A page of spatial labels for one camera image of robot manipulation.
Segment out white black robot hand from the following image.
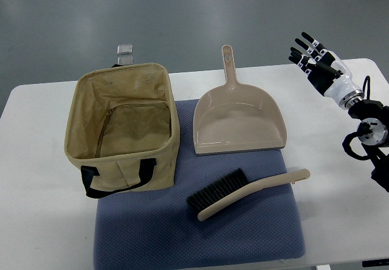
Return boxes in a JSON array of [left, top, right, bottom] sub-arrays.
[[289, 32, 365, 109]]

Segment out beige hand broom black bristles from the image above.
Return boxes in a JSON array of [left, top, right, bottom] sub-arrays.
[[186, 168, 311, 221]]

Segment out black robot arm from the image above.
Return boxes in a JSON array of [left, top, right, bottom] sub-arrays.
[[342, 99, 388, 190]]

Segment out yellow fabric bag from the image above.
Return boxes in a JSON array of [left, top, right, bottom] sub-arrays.
[[64, 63, 180, 198]]

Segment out beige plastic dustpan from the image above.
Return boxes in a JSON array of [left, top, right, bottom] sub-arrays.
[[193, 45, 287, 154]]

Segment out clear plastic clip lower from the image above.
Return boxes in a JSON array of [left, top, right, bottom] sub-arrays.
[[117, 55, 133, 66]]

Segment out clear plastic clip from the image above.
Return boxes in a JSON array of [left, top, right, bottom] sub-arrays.
[[117, 44, 133, 55], [117, 55, 133, 66]]

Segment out clear plastic clip upper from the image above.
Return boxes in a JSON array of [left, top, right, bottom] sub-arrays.
[[117, 44, 133, 55]]

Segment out blue quilted mat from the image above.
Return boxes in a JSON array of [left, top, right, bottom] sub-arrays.
[[93, 99, 306, 270]]

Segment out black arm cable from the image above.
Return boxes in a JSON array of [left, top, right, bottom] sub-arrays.
[[361, 75, 372, 101]]

